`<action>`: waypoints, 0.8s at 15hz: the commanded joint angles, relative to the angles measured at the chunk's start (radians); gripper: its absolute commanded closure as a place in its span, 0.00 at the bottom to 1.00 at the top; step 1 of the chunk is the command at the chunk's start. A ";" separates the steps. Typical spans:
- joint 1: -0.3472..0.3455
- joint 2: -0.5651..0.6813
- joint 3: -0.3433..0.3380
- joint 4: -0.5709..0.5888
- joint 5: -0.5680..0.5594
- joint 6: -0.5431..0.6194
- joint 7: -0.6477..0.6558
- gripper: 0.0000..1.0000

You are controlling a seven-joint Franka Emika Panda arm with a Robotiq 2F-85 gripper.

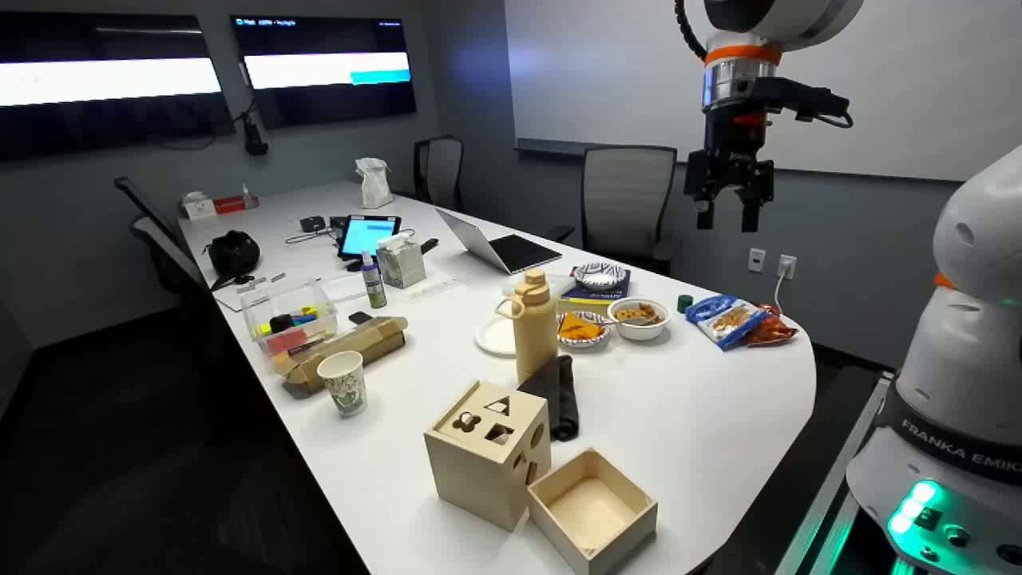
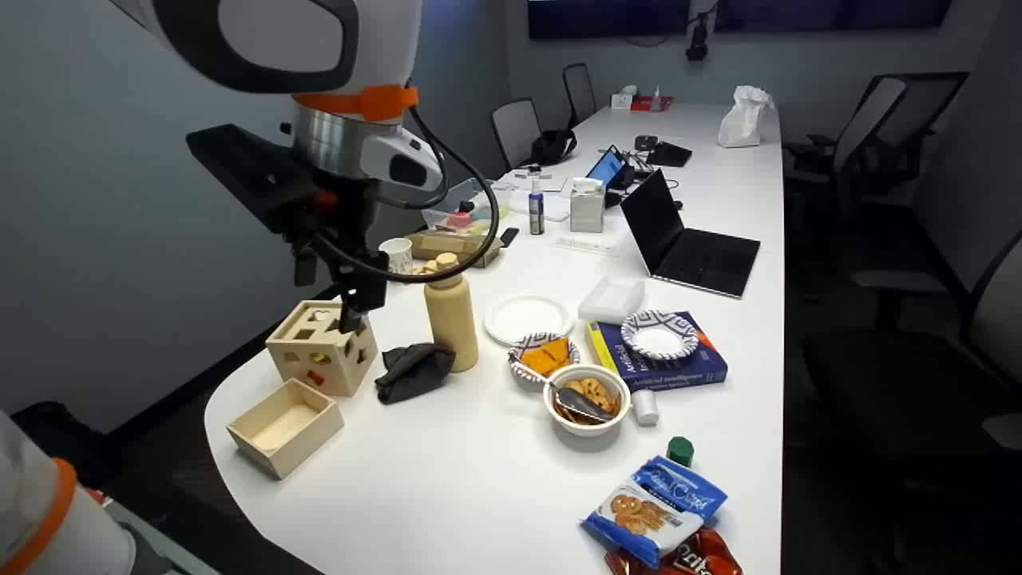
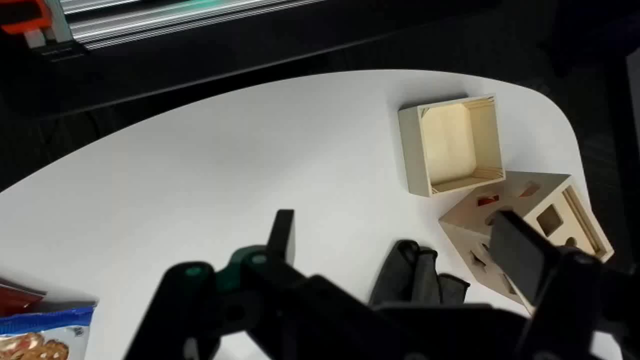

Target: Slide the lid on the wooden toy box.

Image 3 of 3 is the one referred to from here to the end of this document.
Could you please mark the black crumpled cloth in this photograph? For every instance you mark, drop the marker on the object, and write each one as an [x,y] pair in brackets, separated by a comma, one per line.
[408,274]

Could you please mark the red snack packet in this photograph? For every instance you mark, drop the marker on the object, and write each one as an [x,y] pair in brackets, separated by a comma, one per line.
[17,298]

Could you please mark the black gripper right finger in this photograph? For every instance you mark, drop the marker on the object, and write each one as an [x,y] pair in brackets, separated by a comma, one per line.
[525,257]

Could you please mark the blue cookie snack bag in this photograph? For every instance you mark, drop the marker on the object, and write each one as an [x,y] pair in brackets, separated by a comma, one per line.
[50,332]

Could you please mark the wooden shape sorter toy box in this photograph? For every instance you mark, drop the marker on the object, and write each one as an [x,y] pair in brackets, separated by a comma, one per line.
[548,202]

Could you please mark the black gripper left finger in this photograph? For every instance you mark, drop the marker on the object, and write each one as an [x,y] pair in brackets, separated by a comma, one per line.
[280,240]

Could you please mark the open cream wooden box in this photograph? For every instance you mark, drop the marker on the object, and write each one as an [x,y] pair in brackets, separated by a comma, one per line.
[450,145]

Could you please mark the silver aluminium rail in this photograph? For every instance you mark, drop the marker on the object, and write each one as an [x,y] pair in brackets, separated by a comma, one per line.
[108,23]

